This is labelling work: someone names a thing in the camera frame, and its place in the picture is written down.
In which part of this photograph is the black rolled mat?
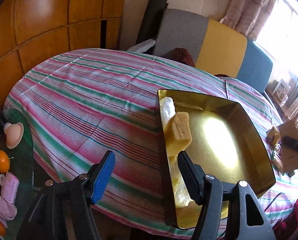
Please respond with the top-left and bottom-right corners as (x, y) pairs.
(136, 0), (168, 44)

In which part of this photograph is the upper orange fruit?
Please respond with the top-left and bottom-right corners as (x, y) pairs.
(0, 150), (10, 173)

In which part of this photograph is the green glass nightstand top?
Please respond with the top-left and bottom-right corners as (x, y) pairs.
(0, 109), (34, 239)

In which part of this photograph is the white foam piece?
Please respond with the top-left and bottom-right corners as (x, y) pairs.
(127, 39), (156, 53)

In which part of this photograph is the grey yellow blue headboard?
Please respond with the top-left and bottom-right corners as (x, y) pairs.
(153, 9), (273, 93)

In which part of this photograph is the dark red cushion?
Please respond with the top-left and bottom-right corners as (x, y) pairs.
(164, 48), (195, 67)

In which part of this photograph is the wooden wardrobe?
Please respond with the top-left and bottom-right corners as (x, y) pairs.
(0, 0), (124, 108)

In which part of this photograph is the striped pink green bedspread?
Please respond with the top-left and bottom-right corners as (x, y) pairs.
(3, 48), (298, 239)

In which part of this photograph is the pink folded cloth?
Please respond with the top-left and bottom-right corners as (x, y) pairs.
(0, 196), (17, 222)

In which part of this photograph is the clear plastic bag bundle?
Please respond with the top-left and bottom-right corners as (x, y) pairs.
(159, 97), (192, 208)

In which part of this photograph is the white product box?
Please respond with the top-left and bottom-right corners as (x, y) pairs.
(273, 79), (291, 103)

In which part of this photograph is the rectangular yellow sponge block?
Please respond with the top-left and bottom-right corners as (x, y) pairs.
(164, 112), (192, 157)

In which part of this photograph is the gold metal tray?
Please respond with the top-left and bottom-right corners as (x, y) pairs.
(156, 88), (276, 230)

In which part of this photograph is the green cereal bar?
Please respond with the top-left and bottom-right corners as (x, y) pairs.
(271, 151), (284, 175)

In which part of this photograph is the pink curtain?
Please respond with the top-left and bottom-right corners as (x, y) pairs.
(220, 0), (277, 41)

